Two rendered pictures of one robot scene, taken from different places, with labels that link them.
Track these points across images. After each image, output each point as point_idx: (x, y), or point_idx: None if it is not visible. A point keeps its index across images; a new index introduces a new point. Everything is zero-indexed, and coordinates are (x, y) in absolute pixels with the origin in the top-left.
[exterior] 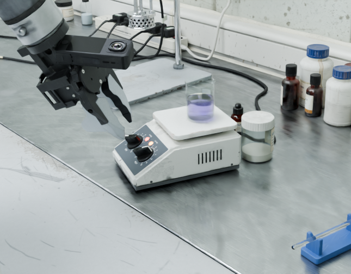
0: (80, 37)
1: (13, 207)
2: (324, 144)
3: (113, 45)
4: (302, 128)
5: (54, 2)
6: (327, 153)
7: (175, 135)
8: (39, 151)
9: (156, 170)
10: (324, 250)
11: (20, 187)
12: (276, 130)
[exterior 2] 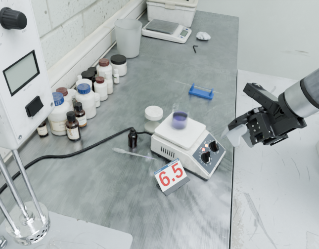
0: (270, 98)
1: (284, 195)
2: (122, 112)
3: (259, 86)
4: (105, 123)
5: (294, 83)
6: (131, 109)
7: (205, 126)
8: (233, 235)
9: None
10: (208, 93)
11: (271, 207)
12: (114, 132)
